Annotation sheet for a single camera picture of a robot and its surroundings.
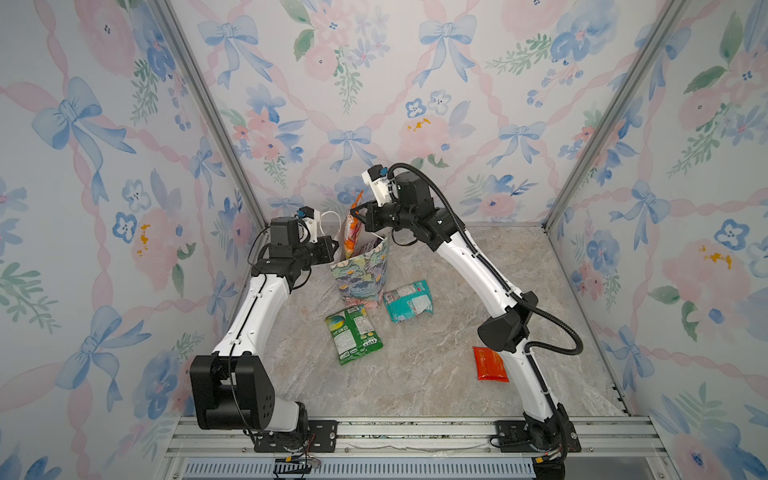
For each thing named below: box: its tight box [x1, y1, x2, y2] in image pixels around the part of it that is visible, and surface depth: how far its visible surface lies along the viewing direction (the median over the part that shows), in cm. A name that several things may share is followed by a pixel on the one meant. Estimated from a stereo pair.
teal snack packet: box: [383, 280, 434, 323], surface depth 97 cm
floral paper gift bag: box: [330, 218, 389, 309], surface depth 84 cm
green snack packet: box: [326, 304, 384, 366], surface depth 90 cm
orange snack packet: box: [344, 190, 364, 260], surface depth 79 cm
